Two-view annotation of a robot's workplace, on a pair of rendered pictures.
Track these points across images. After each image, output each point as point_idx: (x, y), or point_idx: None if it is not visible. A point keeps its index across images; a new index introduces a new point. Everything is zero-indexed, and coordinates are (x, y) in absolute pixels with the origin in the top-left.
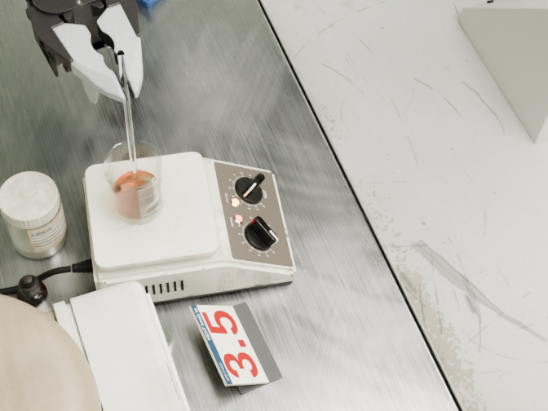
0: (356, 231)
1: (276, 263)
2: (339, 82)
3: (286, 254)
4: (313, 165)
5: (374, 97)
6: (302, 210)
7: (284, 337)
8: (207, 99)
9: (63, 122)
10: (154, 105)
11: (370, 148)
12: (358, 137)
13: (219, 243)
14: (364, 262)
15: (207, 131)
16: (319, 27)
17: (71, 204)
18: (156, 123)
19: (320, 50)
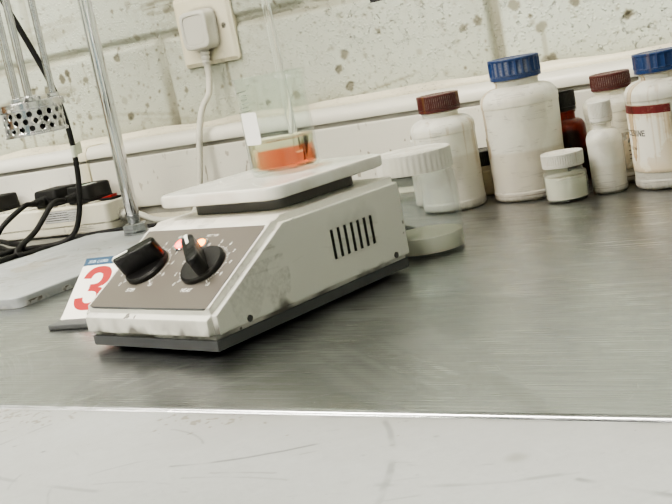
0: (37, 396)
1: (108, 283)
2: (242, 449)
3: (105, 301)
4: (174, 389)
5: (140, 475)
6: (143, 369)
7: (70, 336)
8: (443, 337)
9: (573, 259)
10: (501, 305)
11: (86, 440)
12: (123, 435)
13: (174, 223)
14: (4, 391)
15: (385, 331)
16: (408, 467)
17: (439, 261)
18: (466, 304)
19: (347, 452)
